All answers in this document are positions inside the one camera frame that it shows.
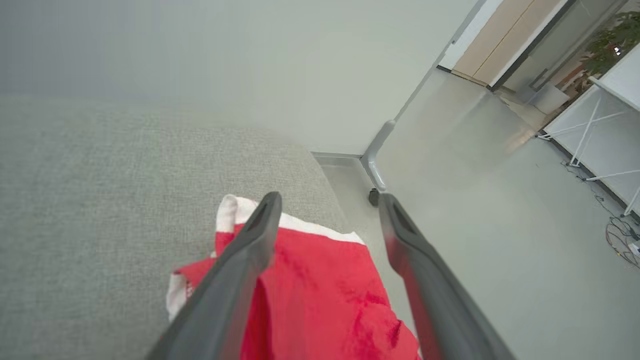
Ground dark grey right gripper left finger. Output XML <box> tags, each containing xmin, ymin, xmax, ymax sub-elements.
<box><xmin>145</xmin><ymin>191</ymin><xmax>282</xmax><ymax>360</ymax></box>

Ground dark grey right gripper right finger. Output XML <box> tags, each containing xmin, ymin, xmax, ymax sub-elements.
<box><xmin>378</xmin><ymin>194</ymin><xmax>516</xmax><ymax>360</ymax></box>

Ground red and white garment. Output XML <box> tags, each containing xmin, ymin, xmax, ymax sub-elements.
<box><xmin>166</xmin><ymin>194</ymin><xmax>421</xmax><ymax>360</ymax></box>

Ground white table with legs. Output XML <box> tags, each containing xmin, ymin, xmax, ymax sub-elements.
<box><xmin>537</xmin><ymin>42</ymin><xmax>640</xmax><ymax>218</ymax></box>

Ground grey fabric sofa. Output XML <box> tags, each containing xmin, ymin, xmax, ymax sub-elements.
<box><xmin>0</xmin><ymin>95</ymin><xmax>351</xmax><ymax>360</ymax></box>

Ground white plant pot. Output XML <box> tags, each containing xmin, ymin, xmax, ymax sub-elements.
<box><xmin>530</xmin><ymin>82</ymin><xmax>571</xmax><ymax>115</ymax></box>

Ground dark framed glass door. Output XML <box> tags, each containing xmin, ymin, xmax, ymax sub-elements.
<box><xmin>492</xmin><ymin>0</ymin><xmax>631</xmax><ymax>93</ymax></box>

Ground green potted plant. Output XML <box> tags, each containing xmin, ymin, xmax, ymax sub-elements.
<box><xmin>580</xmin><ymin>12</ymin><xmax>640</xmax><ymax>76</ymax></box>

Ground grey partition corner post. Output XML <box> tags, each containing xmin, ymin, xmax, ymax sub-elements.
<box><xmin>360</xmin><ymin>120</ymin><xmax>397</xmax><ymax>193</ymax></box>

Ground thin floor cables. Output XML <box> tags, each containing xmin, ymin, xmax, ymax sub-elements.
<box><xmin>562</xmin><ymin>160</ymin><xmax>640</xmax><ymax>268</ymax></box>

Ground light wooden wall panel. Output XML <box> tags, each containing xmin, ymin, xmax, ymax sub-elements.
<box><xmin>452</xmin><ymin>0</ymin><xmax>566</xmax><ymax>86</ymax></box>

